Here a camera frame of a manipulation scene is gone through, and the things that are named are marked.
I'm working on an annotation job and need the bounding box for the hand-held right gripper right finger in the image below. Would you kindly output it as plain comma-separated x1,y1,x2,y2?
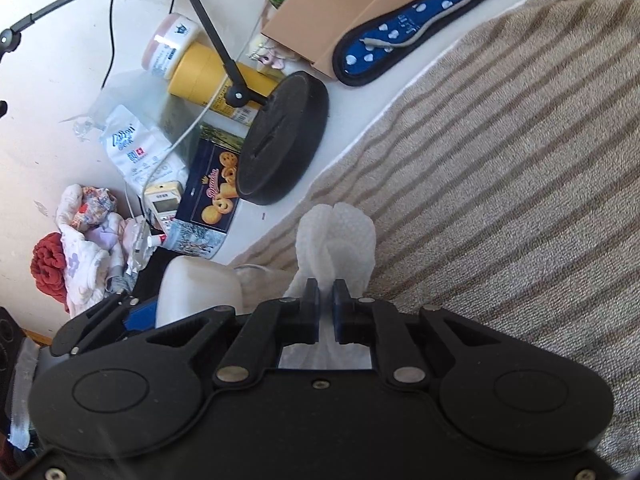
330,279,501,390

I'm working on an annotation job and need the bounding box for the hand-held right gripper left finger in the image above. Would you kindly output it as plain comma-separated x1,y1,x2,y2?
145,279,321,387

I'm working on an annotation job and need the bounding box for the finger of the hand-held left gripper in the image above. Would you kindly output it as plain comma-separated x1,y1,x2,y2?
52,294,142,357
122,302,161,336

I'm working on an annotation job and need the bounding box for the white paper towel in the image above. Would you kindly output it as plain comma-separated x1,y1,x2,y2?
277,201,377,371

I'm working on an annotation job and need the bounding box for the black cloth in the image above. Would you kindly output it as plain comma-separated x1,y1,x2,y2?
132,250,176,306

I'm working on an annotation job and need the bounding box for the grey sock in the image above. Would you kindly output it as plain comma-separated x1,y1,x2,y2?
105,260,136,296

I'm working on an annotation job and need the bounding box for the white floral cloth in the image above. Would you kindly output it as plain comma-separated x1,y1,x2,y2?
57,220,113,316

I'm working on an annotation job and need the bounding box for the red cloth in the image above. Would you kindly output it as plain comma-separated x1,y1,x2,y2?
30,232,68,306

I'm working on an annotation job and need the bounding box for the pale lilac cloth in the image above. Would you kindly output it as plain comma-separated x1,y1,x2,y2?
90,212,146,261

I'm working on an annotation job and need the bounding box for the white remote control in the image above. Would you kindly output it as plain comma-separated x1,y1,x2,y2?
142,180,185,226

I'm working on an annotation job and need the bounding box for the patterned crumpled cloth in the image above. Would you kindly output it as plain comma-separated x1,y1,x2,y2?
55,184,118,231

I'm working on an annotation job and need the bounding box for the blue cookie tin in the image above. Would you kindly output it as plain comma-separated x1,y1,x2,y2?
167,122,246,261

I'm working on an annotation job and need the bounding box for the white wipes packet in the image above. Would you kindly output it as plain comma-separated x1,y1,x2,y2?
97,104,190,196

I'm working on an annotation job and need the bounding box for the black articulated desk stand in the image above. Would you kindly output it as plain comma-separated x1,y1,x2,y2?
0,0,331,207

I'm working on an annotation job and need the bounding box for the beige striped blanket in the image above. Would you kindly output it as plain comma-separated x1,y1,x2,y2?
227,0,640,476

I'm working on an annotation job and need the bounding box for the clear plastic bag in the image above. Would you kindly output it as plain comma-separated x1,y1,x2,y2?
59,70,201,186

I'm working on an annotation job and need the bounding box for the yellow cylindrical tube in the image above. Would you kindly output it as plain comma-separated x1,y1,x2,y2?
167,42,286,128

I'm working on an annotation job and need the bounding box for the blue dotted fabric pad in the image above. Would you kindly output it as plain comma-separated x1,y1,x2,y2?
332,0,523,86

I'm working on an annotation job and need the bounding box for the small pink white figurine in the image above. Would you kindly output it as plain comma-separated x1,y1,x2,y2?
249,35,287,72

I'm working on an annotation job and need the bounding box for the pink lidded cream jar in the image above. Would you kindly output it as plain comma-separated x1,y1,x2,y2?
141,12,201,80

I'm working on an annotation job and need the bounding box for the brown paper bag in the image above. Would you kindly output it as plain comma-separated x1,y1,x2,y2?
260,0,463,80

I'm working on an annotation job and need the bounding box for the white cable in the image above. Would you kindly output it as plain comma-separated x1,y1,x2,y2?
127,67,266,211

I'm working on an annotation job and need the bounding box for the black cable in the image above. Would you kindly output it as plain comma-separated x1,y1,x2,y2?
100,0,176,93

